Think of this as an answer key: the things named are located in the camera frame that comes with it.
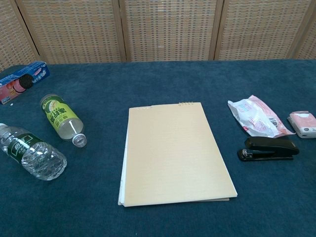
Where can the green label drink bottle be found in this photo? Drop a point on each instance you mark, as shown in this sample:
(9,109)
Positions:
(61,118)

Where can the tan spiral notebook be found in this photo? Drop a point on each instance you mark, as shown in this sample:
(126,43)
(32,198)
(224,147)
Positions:
(172,153)

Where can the woven folding screen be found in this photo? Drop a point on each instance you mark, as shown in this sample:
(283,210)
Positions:
(158,29)

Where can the pink white tissue pack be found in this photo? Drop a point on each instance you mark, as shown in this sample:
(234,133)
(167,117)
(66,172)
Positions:
(303,123)

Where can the blue cookie box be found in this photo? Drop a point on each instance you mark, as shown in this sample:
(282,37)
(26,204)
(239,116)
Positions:
(19,81)

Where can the black stapler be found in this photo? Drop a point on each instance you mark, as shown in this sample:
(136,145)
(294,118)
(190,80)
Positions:
(269,149)

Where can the crumpled pink white wrapper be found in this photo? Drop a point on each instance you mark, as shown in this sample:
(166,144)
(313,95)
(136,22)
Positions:
(256,116)

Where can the clear water bottle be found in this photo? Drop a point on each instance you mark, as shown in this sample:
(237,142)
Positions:
(29,150)

